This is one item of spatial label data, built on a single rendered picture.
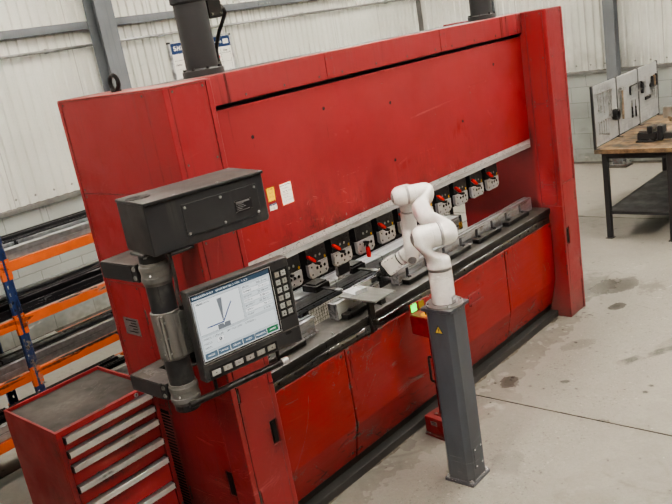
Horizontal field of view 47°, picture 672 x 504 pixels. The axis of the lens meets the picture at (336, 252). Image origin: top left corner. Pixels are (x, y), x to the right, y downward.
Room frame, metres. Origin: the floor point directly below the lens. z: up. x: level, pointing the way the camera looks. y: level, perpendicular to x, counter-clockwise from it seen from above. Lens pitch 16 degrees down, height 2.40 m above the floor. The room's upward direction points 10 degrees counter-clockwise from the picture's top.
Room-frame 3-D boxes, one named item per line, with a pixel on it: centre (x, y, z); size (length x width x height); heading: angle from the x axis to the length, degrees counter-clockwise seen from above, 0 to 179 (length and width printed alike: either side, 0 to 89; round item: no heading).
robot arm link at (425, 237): (3.62, -0.46, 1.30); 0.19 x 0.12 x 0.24; 96
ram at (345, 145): (4.55, -0.48, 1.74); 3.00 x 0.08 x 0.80; 136
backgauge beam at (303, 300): (4.58, -0.09, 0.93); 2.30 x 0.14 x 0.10; 136
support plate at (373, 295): (3.98, -0.13, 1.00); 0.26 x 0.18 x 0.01; 46
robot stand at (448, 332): (3.62, -0.50, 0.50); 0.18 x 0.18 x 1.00; 47
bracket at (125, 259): (2.97, 0.69, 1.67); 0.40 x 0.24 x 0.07; 136
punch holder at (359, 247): (4.21, -0.15, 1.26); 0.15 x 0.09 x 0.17; 136
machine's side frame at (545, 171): (5.83, -1.49, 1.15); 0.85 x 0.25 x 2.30; 46
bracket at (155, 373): (2.97, 0.69, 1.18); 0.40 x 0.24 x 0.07; 136
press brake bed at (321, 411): (4.52, -0.51, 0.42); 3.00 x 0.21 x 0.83; 136
